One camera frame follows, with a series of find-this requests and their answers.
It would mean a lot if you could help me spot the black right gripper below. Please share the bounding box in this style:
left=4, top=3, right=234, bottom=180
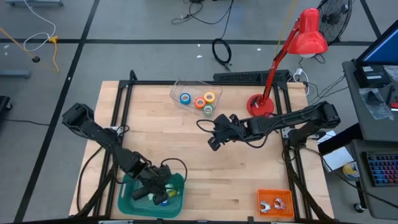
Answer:
left=207, top=113, right=249, bottom=152

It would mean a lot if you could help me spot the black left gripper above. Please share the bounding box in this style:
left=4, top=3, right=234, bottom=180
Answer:
left=136, top=164, right=172, bottom=206

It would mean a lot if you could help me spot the black stapler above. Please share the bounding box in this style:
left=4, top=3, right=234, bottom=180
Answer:
left=131, top=186, right=156, bottom=202

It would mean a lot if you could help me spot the orange tape roll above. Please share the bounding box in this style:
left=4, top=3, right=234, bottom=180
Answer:
left=194, top=96, right=207, bottom=110

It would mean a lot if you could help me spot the teal plastic bin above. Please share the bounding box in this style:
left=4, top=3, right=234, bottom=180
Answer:
left=117, top=172, right=186, bottom=219

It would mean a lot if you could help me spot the clear plastic container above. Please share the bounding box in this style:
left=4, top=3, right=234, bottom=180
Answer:
left=169, top=80, right=223, bottom=118

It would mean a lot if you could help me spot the black power strip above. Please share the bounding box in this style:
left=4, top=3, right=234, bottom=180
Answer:
left=213, top=70, right=292, bottom=83

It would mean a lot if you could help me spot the orange plastic tray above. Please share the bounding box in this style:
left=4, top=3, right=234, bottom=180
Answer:
left=257, top=188, right=295, bottom=218

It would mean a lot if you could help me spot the white power adapter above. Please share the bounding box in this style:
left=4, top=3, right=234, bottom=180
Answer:
left=294, top=67, right=310, bottom=96

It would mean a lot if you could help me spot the white paper sheet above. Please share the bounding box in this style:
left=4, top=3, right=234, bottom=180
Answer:
left=322, top=146, right=352, bottom=172

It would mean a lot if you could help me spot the yellow and blue round object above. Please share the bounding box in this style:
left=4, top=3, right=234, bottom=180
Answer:
left=343, top=161, right=361, bottom=182

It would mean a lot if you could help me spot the red desk lamp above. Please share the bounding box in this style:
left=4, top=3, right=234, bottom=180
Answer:
left=246, top=7, right=329, bottom=119

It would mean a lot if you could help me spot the grey equipment desk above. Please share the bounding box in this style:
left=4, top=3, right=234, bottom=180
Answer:
left=341, top=58, right=398, bottom=220

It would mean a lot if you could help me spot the clear plastic bag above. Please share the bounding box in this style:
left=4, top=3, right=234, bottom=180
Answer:
left=359, top=87, right=394, bottom=121

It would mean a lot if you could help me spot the black box device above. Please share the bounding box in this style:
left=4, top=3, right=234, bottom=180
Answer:
left=353, top=64, right=392, bottom=88

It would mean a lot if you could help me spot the backlit black keyboard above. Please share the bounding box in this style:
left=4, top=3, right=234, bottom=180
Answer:
left=366, top=151, right=398, bottom=187

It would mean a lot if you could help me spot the black floor fan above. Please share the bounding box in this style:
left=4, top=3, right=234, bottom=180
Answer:
left=317, top=0, right=354, bottom=46

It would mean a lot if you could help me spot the yellow rod with black foot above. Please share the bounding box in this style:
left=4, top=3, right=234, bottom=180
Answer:
left=0, top=27, right=41, bottom=63

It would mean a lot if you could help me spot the grey metal table foot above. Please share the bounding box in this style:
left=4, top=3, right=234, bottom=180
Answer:
left=0, top=70, right=32, bottom=80

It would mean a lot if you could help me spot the computer monitor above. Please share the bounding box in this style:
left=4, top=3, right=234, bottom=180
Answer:
left=355, top=19, right=398, bottom=67

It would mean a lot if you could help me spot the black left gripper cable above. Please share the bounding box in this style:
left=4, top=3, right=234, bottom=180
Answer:
left=160, top=157, right=188, bottom=187

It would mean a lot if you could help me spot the black aluminium table frame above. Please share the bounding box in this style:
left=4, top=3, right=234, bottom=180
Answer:
left=70, top=70, right=335, bottom=224

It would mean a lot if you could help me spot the coiled black floor cable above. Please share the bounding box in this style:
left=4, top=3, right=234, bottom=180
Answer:
left=211, top=0, right=234, bottom=72

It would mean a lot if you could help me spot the yellow floor cable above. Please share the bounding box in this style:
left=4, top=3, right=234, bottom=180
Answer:
left=48, top=35, right=60, bottom=73

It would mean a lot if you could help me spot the white floor cable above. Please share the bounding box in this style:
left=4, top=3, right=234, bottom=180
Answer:
left=22, top=0, right=57, bottom=53

